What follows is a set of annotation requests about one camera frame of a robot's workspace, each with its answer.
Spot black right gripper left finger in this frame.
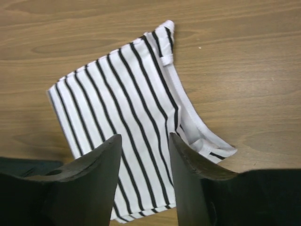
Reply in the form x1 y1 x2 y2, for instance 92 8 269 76
0 134 122 226

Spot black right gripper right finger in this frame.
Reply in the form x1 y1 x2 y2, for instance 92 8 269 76
169 133 301 226

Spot black white striped tank top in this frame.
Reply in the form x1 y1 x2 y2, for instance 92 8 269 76
48 20 236 223

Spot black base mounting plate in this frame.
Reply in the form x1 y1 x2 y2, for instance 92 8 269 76
0 157 63 178

